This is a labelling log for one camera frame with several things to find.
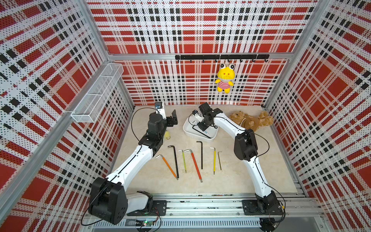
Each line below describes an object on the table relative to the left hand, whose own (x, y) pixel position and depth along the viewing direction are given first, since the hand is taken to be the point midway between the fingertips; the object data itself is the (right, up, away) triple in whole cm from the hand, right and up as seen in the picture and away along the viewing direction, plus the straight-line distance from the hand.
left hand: (169, 110), depth 81 cm
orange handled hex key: (0, -36, +7) cm, 37 cm away
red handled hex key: (+15, -33, +9) cm, 37 cm away
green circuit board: (-8, -56, -12) cm, 57 cm away
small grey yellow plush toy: (-5, -16, +21) cm, 26 cm away
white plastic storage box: (+12, -12, +27) cm, 32 cm away
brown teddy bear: (+51, -7, +14) cm, 54 cm away
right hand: (+21, -9, +21) cm, 31 cm away
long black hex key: (-3, -23, +16) cm, 29 cm away
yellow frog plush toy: (+35, +24, +10) cm, 43 cm away
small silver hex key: (+31, -31, +11) cm, 45 cm away
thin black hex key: (+19, -27, +13) cm, 36 cm away
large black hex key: (+25, -18, +21) cm, 37 cm away
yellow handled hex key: (+27, -34, +8) cm, 44 cm away
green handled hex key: (+7, -30, +13) cm, 34 cm away
